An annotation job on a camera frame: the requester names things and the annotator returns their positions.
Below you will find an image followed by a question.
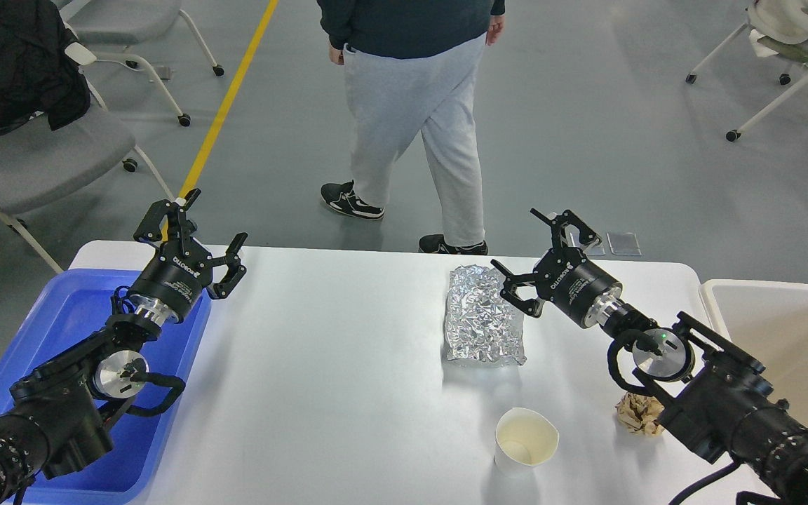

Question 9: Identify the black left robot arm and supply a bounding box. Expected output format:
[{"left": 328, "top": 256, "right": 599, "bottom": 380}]
[{"left": 0, "top": 188, "right": 248, "bottom": 504}]

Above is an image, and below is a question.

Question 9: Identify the white paper cup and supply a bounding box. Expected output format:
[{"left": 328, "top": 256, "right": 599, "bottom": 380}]
[{"left": 494, "top": 407, "right": 559, "bottom": 477}]

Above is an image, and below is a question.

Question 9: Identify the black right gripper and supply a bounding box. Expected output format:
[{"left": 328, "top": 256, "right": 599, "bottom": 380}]
[{"left": 491, "top": 208, "right": 624, "bottom": 329}]

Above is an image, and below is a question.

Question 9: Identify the right floor metal plate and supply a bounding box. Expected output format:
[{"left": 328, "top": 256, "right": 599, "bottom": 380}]
[{"left": 607, "top": 232, "right": 642, "bottom": 257}]

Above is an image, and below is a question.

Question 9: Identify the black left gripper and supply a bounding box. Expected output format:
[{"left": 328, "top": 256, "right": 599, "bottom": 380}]
[{"left": 128, "top": 188, "right": 249, "bottom": 323}]

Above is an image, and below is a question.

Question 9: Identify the blue plastic bin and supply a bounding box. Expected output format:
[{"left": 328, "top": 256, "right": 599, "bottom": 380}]
[{"left": 0, "top": 261, "right": 237, "bottom": 504}]

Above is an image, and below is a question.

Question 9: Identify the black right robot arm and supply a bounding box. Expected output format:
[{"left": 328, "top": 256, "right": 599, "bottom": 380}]
[{"left": 492, "top": 210, "right": 808, "bottom": 504}]

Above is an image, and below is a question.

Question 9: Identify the person in grey trousers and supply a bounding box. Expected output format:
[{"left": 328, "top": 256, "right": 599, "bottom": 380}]
[{"left": 318, "top": 1, "right": 506, "bottom": 255}]

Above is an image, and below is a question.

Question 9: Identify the beige plastic bin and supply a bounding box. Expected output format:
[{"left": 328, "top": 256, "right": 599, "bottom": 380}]
[{"left": 700, "top": 279, "right": 808, "bottom": 426}]

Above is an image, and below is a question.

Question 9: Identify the crumpled aluminium foil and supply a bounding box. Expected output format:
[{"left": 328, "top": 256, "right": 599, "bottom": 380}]
[{"left": 443, "top": 264, "right": 527, "bottom": 367}]

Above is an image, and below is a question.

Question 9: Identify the black jacket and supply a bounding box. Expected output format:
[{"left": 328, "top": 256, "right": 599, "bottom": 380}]
[{"left": 0, "top": 1, "right": 90, "bottom": 135}]

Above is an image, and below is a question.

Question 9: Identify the left floor metal plate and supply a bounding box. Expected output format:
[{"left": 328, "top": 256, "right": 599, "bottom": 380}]
[{"left": 584, "top": 236, "right": 606, "bottom": 257}]

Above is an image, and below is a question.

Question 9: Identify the white chair with cushion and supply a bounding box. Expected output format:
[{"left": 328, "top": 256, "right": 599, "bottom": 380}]
[{"left": 685, "top": 1, "right": 808, "bottom": 142}]

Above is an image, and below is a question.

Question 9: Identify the floor metal plate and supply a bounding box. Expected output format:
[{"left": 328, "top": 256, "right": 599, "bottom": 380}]
[
  {"left": 584, "top": 236, "right": 606, "bottom": 257},
  {"left": 607, "top": 232, "right": 642, "bottom": 257}
]

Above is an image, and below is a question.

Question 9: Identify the crumpled brown paper ball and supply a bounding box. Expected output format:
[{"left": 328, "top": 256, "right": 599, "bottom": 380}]
[{"left": 615, "top": 392, "right": 664, "bottom": 437}]

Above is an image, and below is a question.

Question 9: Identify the grey office chair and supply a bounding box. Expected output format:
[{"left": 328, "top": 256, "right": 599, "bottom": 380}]
[{"left": 0, "top": 21, "right": 177, "bottom": 274}]

